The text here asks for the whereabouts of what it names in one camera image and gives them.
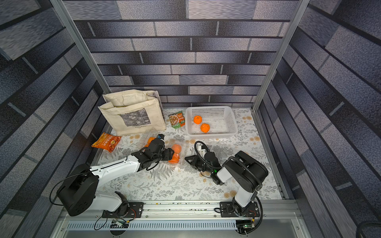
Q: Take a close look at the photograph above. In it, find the orange fruit one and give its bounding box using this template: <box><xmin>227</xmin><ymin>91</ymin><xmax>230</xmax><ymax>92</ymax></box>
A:
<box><xmin>171</xmin><ymin>144</ymin><xmax>182</xmax><ymax>154</ymax></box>

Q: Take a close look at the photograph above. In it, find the orange fruit two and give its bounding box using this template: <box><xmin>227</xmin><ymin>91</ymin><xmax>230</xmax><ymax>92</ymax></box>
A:
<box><xmin>168</xmin><ymin>153</ymin><xmax>180</xmax><ymax>164</ymax></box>

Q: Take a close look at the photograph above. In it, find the clear clamshell container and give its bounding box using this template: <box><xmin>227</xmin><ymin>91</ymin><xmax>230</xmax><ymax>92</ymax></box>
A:
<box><xmin>164</xmin><ymin>139</ymin><xmax>189</xmax><ymax>167</ymax></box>
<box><xmin>138</xmin><ymin>128</ymin><xmax>159</xmax><ymax>150</ymax></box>

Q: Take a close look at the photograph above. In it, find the orange fruit five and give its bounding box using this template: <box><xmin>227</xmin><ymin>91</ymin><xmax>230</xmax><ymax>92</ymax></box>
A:
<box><xmin>145</xmin><ymin>137</ymin><xmax>155</xmax><ymax>147</ymax></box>

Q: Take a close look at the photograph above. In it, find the orange fruit four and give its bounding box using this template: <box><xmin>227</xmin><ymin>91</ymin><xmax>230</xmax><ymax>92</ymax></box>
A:
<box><xmin>200</xmin><ymin>124</ymin><xmax>210</xmax><ymax>133</ymax></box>

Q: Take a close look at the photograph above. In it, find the orange fruit three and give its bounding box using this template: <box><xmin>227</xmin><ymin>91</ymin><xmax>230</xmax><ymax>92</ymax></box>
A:
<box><xmin>193</xmin><ymin>116</ymin><xmax>202</xmax><ymax>125</ymax></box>

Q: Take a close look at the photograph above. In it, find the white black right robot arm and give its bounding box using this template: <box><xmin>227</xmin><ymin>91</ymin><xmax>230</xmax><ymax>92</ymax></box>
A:
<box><xmin>185</xmin><ymin>151</ymin><xmax>269</xmax><ymax>217</ymax></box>

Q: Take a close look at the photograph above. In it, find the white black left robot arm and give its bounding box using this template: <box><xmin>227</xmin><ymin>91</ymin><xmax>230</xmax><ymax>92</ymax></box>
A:
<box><xmin>57</xmin><ymin>138</ymin><xmax>175</xmax><ymax>218</ymax></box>

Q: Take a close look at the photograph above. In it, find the floral patterned table cloth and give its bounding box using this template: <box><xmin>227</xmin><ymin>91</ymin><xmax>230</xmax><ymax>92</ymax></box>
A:
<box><xmin>91</xmin><ymin>108</ymin><xmax>283</xmax><ymax>201</ymax></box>

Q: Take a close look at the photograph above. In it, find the green red snack packet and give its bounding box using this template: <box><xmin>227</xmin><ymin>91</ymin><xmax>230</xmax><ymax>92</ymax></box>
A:
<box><xmin>169</xmin><ymin>111</ymin><xmax>186</xmax><ymax>129</ymax></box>

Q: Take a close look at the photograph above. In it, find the white plastic perforated basket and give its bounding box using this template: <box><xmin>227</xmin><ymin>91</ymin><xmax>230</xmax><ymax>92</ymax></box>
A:
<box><xmin>185</xmin><ymin>106</ymin><xmax>238</xmax><ymax>139</ymax></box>

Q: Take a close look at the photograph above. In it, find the orange red snack bag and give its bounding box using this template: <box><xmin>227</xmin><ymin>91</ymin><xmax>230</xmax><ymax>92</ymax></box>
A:
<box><xmin>91</xmin><ymin>132</ymin><xmax>122</xmax><ymax>153</ymax></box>

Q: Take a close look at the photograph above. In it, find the cream Monet canvas tote bag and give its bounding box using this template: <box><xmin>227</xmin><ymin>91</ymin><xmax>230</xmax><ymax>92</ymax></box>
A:
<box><xmin>98</xmin><ymin>89</ymin><xmax>166</xmax><ymax>136</ymax></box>

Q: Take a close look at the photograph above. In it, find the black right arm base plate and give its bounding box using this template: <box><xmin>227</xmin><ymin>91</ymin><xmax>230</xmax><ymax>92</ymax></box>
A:
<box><xmin>218</xmin><ymin>201</ymin><xmax>261</xmax><ymax>218</ymax></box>

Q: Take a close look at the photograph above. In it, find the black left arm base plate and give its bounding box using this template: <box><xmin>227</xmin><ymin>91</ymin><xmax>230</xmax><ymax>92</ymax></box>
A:
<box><xmin>102</xmin><ymin>202</ymin><xmax>144</xmax><ymax>219</ymax></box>

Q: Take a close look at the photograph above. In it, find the aluminium front rail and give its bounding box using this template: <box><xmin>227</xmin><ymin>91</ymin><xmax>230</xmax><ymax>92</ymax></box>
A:
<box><xmin>59</xmin><ymin>200</ymin><xmax>304</xmax><ymax>221</ymax></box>

